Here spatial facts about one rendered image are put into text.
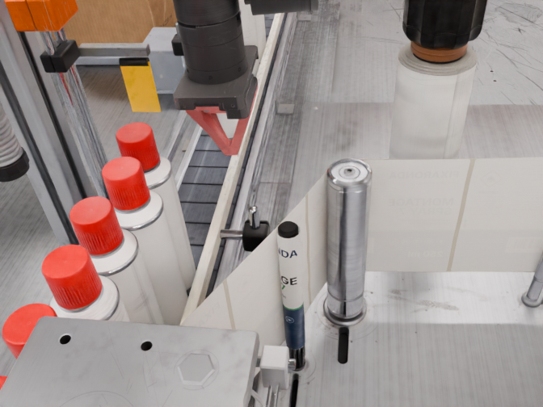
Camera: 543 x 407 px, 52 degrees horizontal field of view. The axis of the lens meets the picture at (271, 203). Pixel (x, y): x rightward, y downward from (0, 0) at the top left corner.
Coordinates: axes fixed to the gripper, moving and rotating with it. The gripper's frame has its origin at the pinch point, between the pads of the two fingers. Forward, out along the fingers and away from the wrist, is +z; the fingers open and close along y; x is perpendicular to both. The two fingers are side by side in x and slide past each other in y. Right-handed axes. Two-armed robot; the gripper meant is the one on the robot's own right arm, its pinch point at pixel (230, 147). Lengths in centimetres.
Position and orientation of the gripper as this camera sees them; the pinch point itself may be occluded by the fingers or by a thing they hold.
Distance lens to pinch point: 59.3
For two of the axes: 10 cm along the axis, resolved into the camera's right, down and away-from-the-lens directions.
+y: 1.2, -6.6, 7.4
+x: -9.9, -0.1, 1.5
